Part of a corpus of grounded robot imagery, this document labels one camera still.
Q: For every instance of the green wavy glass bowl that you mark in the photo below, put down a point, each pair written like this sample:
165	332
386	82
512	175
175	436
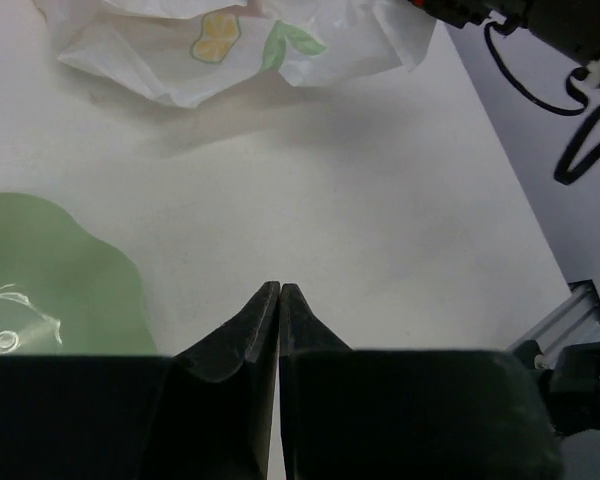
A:
62	290

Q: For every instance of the white plastic bag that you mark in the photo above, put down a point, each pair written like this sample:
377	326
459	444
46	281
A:
181	53

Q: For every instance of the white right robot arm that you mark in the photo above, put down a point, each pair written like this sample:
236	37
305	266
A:
572	28

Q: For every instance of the aluminium front frame rail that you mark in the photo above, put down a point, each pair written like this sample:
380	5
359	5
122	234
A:
575	321

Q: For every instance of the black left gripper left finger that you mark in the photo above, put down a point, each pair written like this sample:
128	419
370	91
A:
215	413

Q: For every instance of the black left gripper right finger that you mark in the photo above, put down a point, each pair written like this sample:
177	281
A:
405	414

